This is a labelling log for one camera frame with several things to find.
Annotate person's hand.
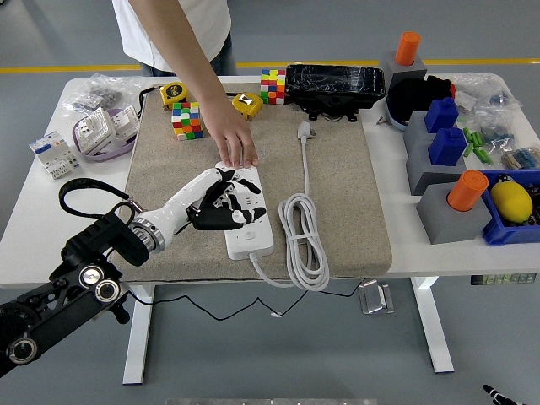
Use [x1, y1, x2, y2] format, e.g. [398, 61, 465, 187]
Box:
[207, 97, 259, 169]

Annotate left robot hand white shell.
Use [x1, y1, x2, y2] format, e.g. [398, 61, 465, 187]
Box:
[141, 166, 268, 248]

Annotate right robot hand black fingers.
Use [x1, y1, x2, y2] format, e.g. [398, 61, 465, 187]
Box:
[482, 383, 514, 405]

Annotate black power adapter plug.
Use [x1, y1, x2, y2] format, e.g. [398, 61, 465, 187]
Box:
[200, 192, 237, 223]

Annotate white power strip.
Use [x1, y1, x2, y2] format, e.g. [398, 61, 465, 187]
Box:
[214, 161, 274, 261]

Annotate thin black adapter cord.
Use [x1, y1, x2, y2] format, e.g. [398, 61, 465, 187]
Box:
[121, 276, 365, 321]

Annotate yellow tape measure silver clip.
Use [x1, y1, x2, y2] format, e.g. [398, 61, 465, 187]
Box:
[232, 92, 264, 122]

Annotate colourful puzzle cube tower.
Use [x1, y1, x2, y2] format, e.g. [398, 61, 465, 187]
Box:
[171, 100, 205, 143]
[260, 68, 288, 105]

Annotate yellow tape measure black label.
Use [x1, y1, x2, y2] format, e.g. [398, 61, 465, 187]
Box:
[159, 82, 189, 111]

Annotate white table leg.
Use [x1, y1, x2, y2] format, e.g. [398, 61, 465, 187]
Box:
[411, 276, 456, 375]
[121, 284, 156, 386]

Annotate purple tray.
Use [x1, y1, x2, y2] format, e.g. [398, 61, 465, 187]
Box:
[72, 107, 141, 164]

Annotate person's torso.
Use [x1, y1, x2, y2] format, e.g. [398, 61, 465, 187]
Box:
[111, 0, 237, 78]

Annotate black film-wrapped box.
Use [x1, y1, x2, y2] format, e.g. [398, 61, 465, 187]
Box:
[285, 63, 387, 124]

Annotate table height control panel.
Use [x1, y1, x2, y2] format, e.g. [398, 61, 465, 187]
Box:
[470, 273, 537, 287]

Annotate beige mat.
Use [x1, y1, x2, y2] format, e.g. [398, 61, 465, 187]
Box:
[108, 82, 393, 283]

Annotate white circuit breaker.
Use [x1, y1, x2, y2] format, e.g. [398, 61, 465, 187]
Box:
[28, 130, 82, 181]

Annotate clear bag of grey parts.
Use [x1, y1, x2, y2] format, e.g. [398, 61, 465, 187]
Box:
[62, 73, 149, 114]

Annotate silver metal floor box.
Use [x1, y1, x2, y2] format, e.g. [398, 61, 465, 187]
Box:
[357, 278, 396, 316]

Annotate blue plastic bin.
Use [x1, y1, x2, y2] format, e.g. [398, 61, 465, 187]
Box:
[475, 169, 540, 247]

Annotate light blue dish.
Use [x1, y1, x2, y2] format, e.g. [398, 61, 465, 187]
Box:
[385, 95, 409, 132]

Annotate grey block with hole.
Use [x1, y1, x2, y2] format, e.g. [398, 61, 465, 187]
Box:
[379, 51, 429, 92]
[403, 111, 438, 147]
[416, 184, 494, 246]
[406, 138, 480, 196]

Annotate black cloth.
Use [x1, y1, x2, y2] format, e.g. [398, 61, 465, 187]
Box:
[386, 74, 455, 126]

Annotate orange cylinder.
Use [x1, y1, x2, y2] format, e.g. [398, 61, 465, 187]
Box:
[394, 31, 422, 68]
[447, 170, 489, 212]

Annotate yellow lemon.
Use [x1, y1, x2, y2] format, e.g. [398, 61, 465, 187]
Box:
[490, 180, 534, 224]

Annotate blue block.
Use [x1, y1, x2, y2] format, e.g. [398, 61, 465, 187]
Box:
[429, 127, 468, 167]
[424, 97, 460, 134]

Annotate clear bag of connectors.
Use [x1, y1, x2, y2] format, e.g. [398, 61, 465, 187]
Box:
[499, 145, 540, 170]

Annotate clear bag of small parts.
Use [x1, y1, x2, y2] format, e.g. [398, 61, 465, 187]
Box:
[453, 72, 524, 113]

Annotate clear bag of blue parts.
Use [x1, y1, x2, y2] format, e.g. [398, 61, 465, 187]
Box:
[478, 113, 518, 147]

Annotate white power strip cable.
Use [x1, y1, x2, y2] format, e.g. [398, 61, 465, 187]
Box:
[248, 120, 331, 292]

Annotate black tape measure strap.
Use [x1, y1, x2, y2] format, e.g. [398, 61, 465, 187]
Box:
[138, 85, 165, 111]

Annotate white wall socket panel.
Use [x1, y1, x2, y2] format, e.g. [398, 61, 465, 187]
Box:
[77, 107, 116, 153]
[109, 105, 140, 140]

